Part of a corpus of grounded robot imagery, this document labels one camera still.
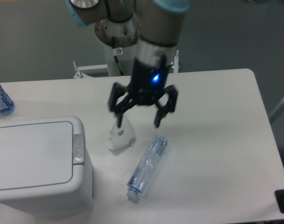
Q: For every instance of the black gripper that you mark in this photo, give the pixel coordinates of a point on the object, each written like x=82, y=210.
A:
x=146, y=87

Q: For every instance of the grey lid push button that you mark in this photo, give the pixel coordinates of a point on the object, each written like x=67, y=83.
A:
x=78, y=150

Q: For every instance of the white plastic trash can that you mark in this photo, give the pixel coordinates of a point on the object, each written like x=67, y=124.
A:
x=74, y=196

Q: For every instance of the white trash can lid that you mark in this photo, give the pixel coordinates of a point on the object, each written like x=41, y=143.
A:
x=35, y=155

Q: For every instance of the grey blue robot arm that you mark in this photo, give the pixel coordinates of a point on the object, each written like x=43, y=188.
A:
x=155, y=26

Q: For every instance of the crumpled white paper wrapper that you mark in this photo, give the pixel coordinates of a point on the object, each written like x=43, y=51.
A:
x=121, y=137

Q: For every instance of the crushed clear plastic bottle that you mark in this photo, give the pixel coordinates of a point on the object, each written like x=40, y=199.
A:
x=146, y=167

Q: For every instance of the blue labelled water bottle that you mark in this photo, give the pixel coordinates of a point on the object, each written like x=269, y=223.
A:
x=6, y=103

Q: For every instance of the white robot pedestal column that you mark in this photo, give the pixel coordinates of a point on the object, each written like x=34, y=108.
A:
x=120, y=61

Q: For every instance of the white pedestal base frame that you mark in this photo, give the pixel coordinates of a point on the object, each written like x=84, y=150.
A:
x=102, y=69

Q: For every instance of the white frame at right edge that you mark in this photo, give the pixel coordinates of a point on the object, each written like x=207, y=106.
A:
x=277, y=111

